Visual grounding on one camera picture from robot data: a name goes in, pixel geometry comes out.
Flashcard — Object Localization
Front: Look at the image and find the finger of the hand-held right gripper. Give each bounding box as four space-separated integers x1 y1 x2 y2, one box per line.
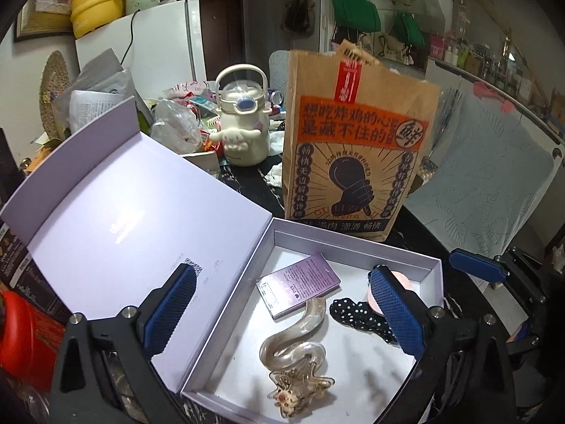
449 248 552 319

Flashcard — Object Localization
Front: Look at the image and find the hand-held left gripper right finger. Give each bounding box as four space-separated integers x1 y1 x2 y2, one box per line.
368 265 517 424

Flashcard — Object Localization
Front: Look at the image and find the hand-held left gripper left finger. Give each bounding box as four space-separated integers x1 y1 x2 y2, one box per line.
50 264 197 424

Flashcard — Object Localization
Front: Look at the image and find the pink round case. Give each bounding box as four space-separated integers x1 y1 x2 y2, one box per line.
366 269 414 314

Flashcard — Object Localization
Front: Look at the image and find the black polka dot scrunchie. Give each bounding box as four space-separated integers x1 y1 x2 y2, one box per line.
329 297 398 343

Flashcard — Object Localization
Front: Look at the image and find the wavy pearly hair clip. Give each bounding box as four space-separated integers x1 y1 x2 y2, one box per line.
260 298 329 374

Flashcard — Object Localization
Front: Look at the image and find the small purple box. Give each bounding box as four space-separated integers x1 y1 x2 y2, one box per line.
256 253 341 321

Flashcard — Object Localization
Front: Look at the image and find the lavender gift box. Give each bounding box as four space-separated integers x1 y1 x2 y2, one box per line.
0 95 444 424

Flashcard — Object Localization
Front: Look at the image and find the clear claw hair clip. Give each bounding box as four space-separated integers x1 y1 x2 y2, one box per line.
266 362 336 420

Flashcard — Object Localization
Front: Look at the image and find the pale blue chair cover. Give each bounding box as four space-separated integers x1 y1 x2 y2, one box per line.
404 71 565 257

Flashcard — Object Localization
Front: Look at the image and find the red lidded container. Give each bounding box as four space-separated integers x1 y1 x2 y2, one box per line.
0 291 67 385

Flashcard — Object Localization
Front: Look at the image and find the black printed menu board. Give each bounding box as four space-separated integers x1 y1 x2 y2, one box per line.
0 128 67 314

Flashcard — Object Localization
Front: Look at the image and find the white crumpled tissue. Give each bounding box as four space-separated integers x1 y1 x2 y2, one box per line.
264 163 285 187

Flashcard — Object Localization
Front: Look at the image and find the printed brown paper bag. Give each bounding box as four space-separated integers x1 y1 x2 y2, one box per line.
282 40 442 243

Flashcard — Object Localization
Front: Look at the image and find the clear plastic bag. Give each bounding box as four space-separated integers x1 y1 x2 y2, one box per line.
150 97 204 153

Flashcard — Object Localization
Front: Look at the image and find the cream cartoon water bottle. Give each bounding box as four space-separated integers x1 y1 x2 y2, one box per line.
207 64 271 166

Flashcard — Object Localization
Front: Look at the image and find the row of small bottles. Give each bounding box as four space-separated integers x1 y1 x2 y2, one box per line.
430 31 565 116

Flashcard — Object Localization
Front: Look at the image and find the grey plastic mailer bag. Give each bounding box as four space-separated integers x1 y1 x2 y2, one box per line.
66 48 142 116

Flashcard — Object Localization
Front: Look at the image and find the round woven mat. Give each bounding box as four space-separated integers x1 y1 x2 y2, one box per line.
39 51 73 137

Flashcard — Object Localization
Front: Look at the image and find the green tote bag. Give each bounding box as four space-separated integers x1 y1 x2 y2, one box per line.
393 11 427 46
331 0 381 31

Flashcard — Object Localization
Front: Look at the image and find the white refrigerator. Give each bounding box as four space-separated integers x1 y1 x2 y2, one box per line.
75 0 208 98

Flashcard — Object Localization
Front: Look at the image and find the dark brown door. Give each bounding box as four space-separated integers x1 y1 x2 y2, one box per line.
185 0 245 78

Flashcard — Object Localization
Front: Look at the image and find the dark hanging bag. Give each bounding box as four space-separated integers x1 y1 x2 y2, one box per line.
285 0 315 37

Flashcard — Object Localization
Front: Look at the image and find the yellow pot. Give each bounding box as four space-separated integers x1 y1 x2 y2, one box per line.
71 0 147 38

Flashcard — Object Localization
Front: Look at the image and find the gold picture frame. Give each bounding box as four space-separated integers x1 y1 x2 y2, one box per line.
13 0 76 42

